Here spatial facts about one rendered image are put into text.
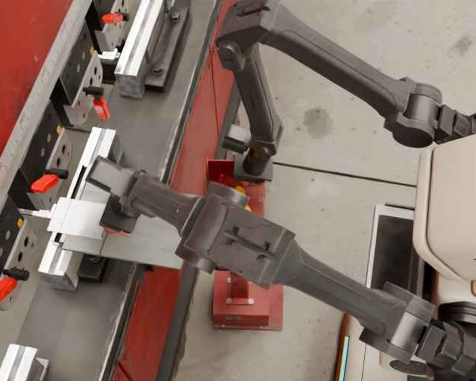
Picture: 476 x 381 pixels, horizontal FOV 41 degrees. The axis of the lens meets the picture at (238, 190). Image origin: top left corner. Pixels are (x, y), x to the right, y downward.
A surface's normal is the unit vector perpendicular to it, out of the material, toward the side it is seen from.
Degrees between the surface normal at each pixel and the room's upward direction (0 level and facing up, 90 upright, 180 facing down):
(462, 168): 43
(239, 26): 36
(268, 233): 24
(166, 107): 0
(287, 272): 61
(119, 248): 0
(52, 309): 0
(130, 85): 90
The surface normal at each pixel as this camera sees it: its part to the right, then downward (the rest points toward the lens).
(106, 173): 0.18, 0.01
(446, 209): -0.68, -0.49
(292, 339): -0.03, -0.51
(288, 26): 0.45, -0.22
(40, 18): 0.98, 0.15
